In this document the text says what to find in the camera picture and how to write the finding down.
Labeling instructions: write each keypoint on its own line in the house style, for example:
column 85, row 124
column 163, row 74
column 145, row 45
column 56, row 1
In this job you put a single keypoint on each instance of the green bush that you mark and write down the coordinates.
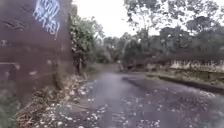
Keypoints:
column 81, row 38

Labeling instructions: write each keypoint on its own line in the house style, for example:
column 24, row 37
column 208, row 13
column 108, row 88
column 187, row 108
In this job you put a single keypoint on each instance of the row of trees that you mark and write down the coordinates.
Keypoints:
column 173, row 36

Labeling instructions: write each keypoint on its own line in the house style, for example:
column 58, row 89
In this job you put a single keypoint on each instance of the strip of dry leaf litter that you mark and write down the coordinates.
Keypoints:
column 46, row 106

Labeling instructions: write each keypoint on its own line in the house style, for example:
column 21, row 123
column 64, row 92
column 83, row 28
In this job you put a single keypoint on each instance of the low dark stone wall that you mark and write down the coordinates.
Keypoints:
column 186, row 63

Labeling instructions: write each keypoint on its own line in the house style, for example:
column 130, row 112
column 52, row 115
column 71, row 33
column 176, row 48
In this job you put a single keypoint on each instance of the grey asphalt path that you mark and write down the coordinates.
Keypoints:
column 133, row 103

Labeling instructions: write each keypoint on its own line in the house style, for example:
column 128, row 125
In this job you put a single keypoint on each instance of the grass verge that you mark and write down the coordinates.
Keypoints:
column 4, row 113

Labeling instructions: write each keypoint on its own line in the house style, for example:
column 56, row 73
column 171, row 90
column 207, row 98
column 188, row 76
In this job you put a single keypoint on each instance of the dark brown graffiti wall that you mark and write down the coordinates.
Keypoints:
column 30, row 50

